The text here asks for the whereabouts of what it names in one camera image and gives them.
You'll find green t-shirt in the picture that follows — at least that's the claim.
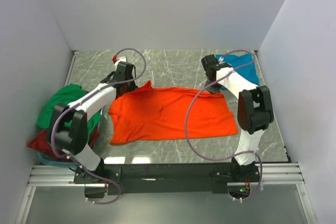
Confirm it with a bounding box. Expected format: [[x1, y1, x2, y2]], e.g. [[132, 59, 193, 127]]
[[37, 84, 101, 148]]

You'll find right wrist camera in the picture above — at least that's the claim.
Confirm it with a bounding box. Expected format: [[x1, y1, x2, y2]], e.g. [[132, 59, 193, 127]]
[[217, 57, 228, 65]]

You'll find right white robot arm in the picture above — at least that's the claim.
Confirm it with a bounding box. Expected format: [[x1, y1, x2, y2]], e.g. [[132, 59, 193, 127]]
[[201, 55, 274, 182]]

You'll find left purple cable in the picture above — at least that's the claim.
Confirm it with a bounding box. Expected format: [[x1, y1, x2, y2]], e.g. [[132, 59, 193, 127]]
[[50, 47, 146, 205]]

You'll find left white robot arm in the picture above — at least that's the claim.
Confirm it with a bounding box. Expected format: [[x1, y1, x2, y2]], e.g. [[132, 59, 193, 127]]
[[47, 60, 137, 183]]

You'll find orange t-shirt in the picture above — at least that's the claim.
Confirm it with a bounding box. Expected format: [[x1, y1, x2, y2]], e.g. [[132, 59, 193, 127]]
[[109, 81, 238, 145]]

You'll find folded blue t-shirt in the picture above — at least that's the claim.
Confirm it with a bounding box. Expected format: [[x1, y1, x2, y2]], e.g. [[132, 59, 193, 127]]
[[216, 53, 259, 85]]

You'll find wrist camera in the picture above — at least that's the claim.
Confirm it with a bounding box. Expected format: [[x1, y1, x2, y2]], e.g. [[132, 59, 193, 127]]
[[112, 55, 127, 66], [217, 57, 228, 65]]

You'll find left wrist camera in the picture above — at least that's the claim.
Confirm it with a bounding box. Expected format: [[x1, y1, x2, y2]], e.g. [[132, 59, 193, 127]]
[[112, 55, 127, 66]]

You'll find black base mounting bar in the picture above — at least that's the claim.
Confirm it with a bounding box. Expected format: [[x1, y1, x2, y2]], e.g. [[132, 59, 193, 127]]
[[73, 162, 260, 195]]

